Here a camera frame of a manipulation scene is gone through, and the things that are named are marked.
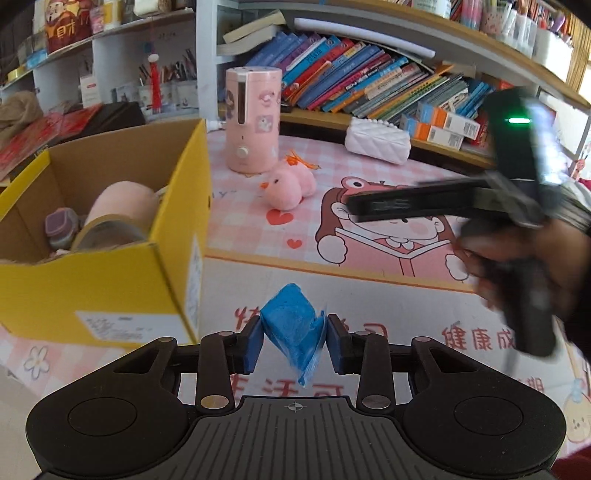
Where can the pink checked cartoon tablecloth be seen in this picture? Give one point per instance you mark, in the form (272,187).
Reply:
(392,300)

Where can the wooden bookshelf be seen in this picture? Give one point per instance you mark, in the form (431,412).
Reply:
(498,50)

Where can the pink chick plush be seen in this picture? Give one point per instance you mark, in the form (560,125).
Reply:
(288,182)

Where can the white quilted purse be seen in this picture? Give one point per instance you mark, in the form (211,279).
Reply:
(378,141)

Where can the white card box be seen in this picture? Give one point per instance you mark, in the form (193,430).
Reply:
(89,90)

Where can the grey blue toy truck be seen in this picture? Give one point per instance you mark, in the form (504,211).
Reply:
(62,228)

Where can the white pen holder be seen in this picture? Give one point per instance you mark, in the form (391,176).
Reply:
(150,99)
(180,94)

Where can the white storage container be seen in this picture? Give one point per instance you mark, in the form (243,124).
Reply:
(551,48)

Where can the white round jar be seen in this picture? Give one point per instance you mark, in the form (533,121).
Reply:
(431,7)

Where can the row of colourful books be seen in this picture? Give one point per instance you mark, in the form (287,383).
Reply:
(360,78)

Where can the maroon clothing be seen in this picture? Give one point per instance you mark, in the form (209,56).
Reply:
(575,464)

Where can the pink cylindrical humidifier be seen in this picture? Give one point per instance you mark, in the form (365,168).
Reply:
(251,120)

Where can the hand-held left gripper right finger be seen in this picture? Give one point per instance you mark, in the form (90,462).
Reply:
(337,346)

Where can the red fortune god container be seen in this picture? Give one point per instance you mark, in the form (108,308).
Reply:
(69,27)

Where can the yellow tape roll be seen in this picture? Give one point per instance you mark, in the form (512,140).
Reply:
(108,233)

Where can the pink pig plush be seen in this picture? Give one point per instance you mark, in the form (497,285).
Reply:
(122,203)

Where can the blue plastic packet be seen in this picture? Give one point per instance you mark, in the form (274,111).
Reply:
(293,327)

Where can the pink pen cup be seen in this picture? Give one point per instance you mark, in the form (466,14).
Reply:
(494,21)

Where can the orange white carton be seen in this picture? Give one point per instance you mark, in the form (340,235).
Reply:
(450,120)
(431,134)

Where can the pastel bottle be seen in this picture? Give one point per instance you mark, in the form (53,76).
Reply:
(468,11)

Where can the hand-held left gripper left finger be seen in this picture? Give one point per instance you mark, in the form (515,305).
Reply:
(251,346)

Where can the person's right hand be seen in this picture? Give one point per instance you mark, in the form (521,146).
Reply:
(568,267)

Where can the thick pale-paged book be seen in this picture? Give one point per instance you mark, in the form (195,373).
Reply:
(244,44)
(258,25)

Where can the brown crumpled cloth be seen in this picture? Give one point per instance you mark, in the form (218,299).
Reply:
(18,110)

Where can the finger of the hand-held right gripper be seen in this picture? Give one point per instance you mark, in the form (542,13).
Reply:
(415,201)

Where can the yellow cardboard box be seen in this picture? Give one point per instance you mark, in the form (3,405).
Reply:
(92,286)

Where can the white paper roll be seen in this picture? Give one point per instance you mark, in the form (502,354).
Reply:
(369,37)

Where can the white shelf unit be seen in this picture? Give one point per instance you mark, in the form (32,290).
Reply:
(207,46)

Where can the red tassel ornament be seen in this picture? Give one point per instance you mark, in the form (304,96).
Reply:
(156,87)

